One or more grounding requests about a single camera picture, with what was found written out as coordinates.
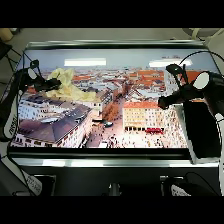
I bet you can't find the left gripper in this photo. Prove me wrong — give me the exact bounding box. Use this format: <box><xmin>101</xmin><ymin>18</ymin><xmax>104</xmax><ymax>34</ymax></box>
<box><xmin>33</xmin><ymin>77</ymin><xmax>63</xmax><ymax>93</ymax></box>

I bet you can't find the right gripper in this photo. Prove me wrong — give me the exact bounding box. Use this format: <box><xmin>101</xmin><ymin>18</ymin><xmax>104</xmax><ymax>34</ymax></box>
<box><xmin>157</xmin><ymin>89</ymin><xmax>186</xmax><ymax>110</ymax></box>

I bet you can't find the pale yellow shirt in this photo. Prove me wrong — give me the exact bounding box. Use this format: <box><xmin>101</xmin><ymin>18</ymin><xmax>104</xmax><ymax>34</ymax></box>
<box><xmin>44</xmin><ymin>67</ymin><xmax>105</xmax><ymax>103</ymax></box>

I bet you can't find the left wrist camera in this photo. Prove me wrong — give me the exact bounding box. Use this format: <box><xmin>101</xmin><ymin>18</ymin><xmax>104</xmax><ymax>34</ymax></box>
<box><xmin>29</xmin><ymin>58</ymin><xmax>41</xmax><ymax>70</ymax></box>

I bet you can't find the black cable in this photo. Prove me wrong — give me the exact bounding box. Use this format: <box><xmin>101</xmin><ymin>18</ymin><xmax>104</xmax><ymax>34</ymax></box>
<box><xmin>179</xmin><ymin>49</ymin><xmax>224</xmax><ymax>68</ymax></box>

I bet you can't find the silver frame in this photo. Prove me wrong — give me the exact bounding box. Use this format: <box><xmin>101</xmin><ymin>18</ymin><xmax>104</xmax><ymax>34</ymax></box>
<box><xmin>0</xmin><ymin>39</ymin><xmax>224</xmax><ymax>197</ymax></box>

